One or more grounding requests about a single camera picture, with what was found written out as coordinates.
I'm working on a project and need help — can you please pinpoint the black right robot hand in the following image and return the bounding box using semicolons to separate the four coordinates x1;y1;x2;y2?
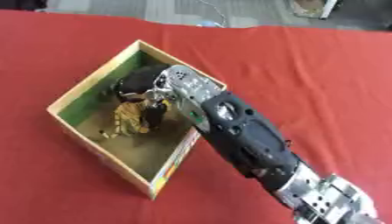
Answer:
110;64;173;131

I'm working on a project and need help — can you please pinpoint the striped tiger soft toy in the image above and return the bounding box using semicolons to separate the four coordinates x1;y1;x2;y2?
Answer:
98;100;173;140

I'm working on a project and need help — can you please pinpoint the tan cardboard box green inside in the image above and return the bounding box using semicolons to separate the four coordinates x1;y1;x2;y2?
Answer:
45;38;228;201

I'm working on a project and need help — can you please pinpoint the tan framed object on floor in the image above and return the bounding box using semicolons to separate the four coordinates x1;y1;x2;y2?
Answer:
289;0;340;20

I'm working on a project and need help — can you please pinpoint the white cable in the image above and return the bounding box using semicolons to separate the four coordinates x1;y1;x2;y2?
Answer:
196;0;228;28

